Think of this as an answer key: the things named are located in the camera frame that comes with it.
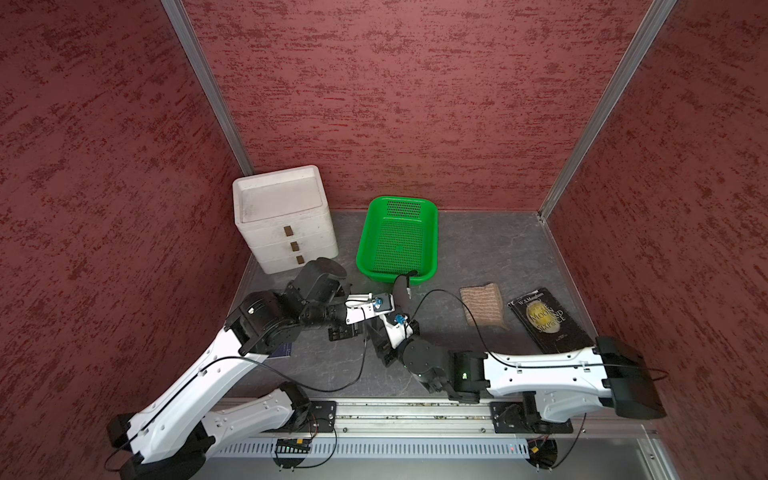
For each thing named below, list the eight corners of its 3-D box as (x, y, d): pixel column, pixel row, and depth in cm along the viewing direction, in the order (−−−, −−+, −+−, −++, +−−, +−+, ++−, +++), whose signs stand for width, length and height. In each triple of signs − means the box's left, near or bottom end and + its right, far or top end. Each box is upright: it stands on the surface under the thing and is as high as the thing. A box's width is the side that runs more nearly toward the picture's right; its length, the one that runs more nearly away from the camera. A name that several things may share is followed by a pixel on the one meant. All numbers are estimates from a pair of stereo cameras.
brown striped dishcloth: (465, 328, 92) (468, 324, 89) (459, 287, 101) (461, 282, 98) (505, 328, 92) (509, 324, 89) (495, 287, 101) (498, 282, 99)
